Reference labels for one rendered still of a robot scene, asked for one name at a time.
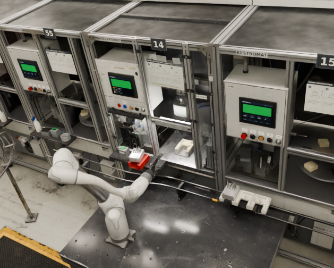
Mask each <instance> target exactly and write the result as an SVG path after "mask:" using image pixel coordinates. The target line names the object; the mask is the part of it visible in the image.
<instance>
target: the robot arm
mask: <svg viewBox="0 0 334 268"><path fill-rule="evenodd" d="M162 156H163V153H160V154H159V155H158V156H155V157H154V158H153V160H152V161H151V163H150V164H149V165H150V167H149V169H147V170H146V171H145V172H143V173H142V174H141V175H140V176H139V178H138V179H136V180H135V181H134V182H133V183H132V184H131V186H126V187H123V188H121V189H119V188H115V187H113V186H112V185H110V184H109V183H107V182H106V181H104V180H103V179H101V178H99V177H96V176H94V175H90V174H87V173H86V172H85V171H84V170H83V169H82V168H80V167H79V163H78V162H77V160H76V159H75V157H74V156H73V154H72V152H71V151H70V150H69V149H67V148H61V149H59V150H58V151H56V153H55V154H54V157H53V166H52V167H51V168H50V169H49V170H48V177H49V179H51V180H53V181H55V182H58V183H62V184H67V185H80V186H81V187H82V188H84V189H85V190H86V191H87V192H88V193H89V194H91V195H92V196H93V197H94V198H95V199H96V200H97V201H98V205H99V206H100V208H101V209H102V210H103V212H104V213H105V214H106V217H105V222H106V227H107V230H108V232H109V234H110V236H109V237H108V238H107V239H106V242H108V243H111V244H113V245H116V246H118V247H120V248H121V249H124V248H125V247H126V245H127V243H128V242H135V239H134V238H132V237H133V235H135V234H136V232H135V230H131V229H129V226H128V223H127V218H126V215H125V208H124V203H123V200H124V201H125V202H126V203H133V202H135V201H136V200H137V199H138V198H139V197H140V196H141V195H142V194H143V193H144V192H145V190H146V189H147V187H148V185H149V183H150V182H151V181H152V178H155V176H156V175H157V174H158V173H159V172H160V168H161V167H162V166H163V164H164V163H165V162H163V161H161V162H160V164H159V165H158V166H157V168H156V169H155V167H156V164H157V161H158V160H159V159H160V158H161V157H162Z"/></svg>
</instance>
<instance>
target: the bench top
mask: <svg viewBox="0 0 334 268"><path fill-rule="evenodd" d="M151 182H153V183H161V184H165V185H169V186H173V187H176V188H178V186H179V185H180V184H181V183H179V182H176V181H173V180H169V179H165V178H162V177H157V176H155V178H152V181H151ZM184 186H185V190H186V191H190V192H193V193H195V194H199V195H202V196H206V197H209V198H212V199H216V200H219V197H220V194H216V193H214V192H210V191H206V190H203V189H200V188H196V187H192V186H189V185H185V184H184ZM123 203H124V208H125V215H126V218H127V223H128V226H129V229H131V230H135V232H136V234H135V235H133V237H132V238H134V239H135V242H128V243H127V245H126V247H125V248H124V249H121V248H120V247H118V246H116V245H113V244H111V243H108V242H106V239H107V238H108V237H109V236H110V234H109V232H108V230H107V227H106V222H105V217H106V214H105V213H104V212H103V210H102V209H101V208H100V207H99V208H98V209H97V210H96V211H95V212H94V213H93V215H92V216H91V217H90V218H89V219H88V220H87V222H86V223H85V224H84V225H83V226H82V227H81V229H80V230H79V231H78V232H77V233H76V234H75V235H74V237H73V238H72V239H71V240H70V241H69V242H68V243H67V245H66V246H65V247H64V248H63V249H62V250H61V251H60V253H59V254H58V255H59V256H60V257H61V258H63V259H65V260H67V261H69V262H72V263H74V264H76V265H78V266H80V267H82V268H271V264H272V262H273V259H274V257H275V254H276V251H277V249H278V246H279V243H280V240H281V238H282V235H283V233H284V229H285V227H286V224H287V223H285V222H281V221H278V220H275V219H271V218H269V217H265V216H262V215H258V214H256V215H251V214H248V213H244V212H241V211H239V213H238V215H237V217H236V218H233V216H234V209H232V208H230V206H229V205H226V204H223V203H219V202H215V201H212V200H210V199H206V198H203V197H200V196H196V195H193V194H189V193H187V192H186V193H185V195H184V196H183V198H182V199H181V201H180V200H178V191H176V189H174V188H170V187H166V186H162V185H153V184H149V185H148V187H147V189H146V190H145V192H144V193H143V194H142V195H141V196H140V197H139V198H138V199H137V200H136V201H135V202H133V203H126V202H125V201H124V200H123ZM266 215H268V216H272V217H275V218H278V219H281V220H285V221H288V219H289V215H288V214H284V213H280V212H277V211H274V210H270V209H268V211H267V213H266ZM75 240H77V241H76V242H75ZM201 251H203V253H202V252H201ZM76 255H78V257H76ZM263 260H265V261H266V262H264V261H263ZM229 261H231V263H229Z"/></svg>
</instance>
